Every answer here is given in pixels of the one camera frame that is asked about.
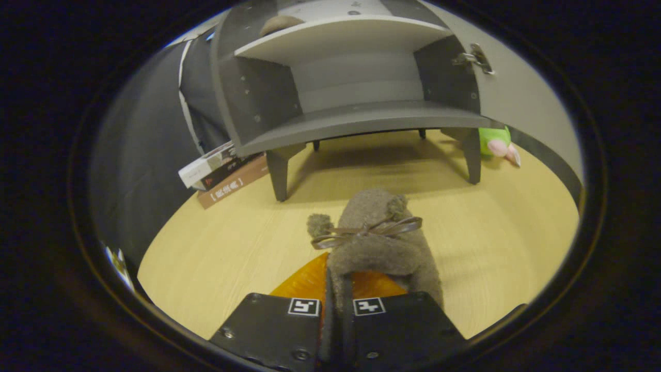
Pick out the black backdrop cloth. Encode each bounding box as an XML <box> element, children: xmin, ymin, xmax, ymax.
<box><xmin>90</xmin><ymin>26</ymin><xmax>230</xmax><ymax>269</ymax></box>

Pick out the brown fluffy shoe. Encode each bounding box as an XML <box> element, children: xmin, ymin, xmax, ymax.
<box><xmin>307</xmin><ymin>188</ymin><xmax>445</xmax><ymax>362</ymax></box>
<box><xmin>258</xmin><ymin>14</ymin><xmax>305</xmax><ymax>38</ymax></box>

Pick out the white side table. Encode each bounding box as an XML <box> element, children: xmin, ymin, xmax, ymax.
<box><xmin>103</xmin><ymin>244</ymin><xmax>136</xmax><ymax>292</ymax></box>

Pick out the metal door hinge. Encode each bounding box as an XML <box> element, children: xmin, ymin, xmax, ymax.
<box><xmin>452</xmin><ymin>43</ymin><xmax>495</xmax><ymax>75</ymax></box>

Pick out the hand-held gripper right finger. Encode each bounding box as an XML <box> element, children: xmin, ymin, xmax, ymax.
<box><xmin>342</xmin><ymin>271</ymin><xmax>468</xmax><ymax>372</ymax></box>

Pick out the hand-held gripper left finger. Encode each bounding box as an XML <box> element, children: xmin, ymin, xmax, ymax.
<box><xmin>209</xmin><ymin>252</ymin><xmax>331</xmax><ymax>372</ymax></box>

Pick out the green plush toy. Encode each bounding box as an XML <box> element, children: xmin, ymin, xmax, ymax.
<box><xmin>478</xmin><ymin>126</ymin><xmax>522</xmax><ymax>167</ymax></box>

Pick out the dark book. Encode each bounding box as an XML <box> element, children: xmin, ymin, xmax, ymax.
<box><xmin>192</xmin><ymin>152</ymin><xmax>266</xmax><ymax>192</ymax></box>

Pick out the dark grey shoe cabinet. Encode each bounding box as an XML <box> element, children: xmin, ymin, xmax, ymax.
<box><xmin>209</xmin><ymin>0</ymin><xmax>504</xmax><ymax>202</ymax></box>

